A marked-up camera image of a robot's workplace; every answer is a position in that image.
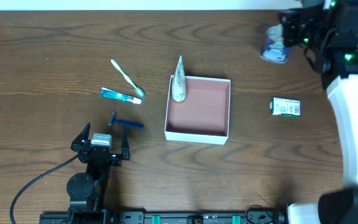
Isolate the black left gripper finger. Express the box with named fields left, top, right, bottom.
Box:
left=121, top=128, right=130, bottom=156
left=72, top=123, right=91, bottom=144

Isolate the blue disposable razor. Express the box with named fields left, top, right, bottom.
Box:
left=108, top=112, right=144, bottom=129

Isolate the blue hand soap bottle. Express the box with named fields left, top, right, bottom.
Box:
left=259, top=24, right=291, bottom=64

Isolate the white floral cone tube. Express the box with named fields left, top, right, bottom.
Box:
left=171, top=56, right=186, bottom=102

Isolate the green white soap box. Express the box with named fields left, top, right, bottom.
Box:
left=270, top=97, right=301, bottom=118

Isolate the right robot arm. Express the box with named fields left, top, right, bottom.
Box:
left=278, top=1, right=358, bottom=223

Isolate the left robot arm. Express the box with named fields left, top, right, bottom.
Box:
left=67, top=124, right=130, bottom=224

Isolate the teal toothpaste tube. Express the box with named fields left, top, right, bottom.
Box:
left=99, top=87, right=142, bottom=105

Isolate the green white toothbrush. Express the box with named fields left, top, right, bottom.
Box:
left=111, top=59, right=145, bottom=98

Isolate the white box with pink interior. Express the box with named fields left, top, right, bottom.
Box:
left=164, top=76, right=231, bottom=145

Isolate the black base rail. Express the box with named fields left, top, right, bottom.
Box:
left=39, top=207, right=289, bottom=224

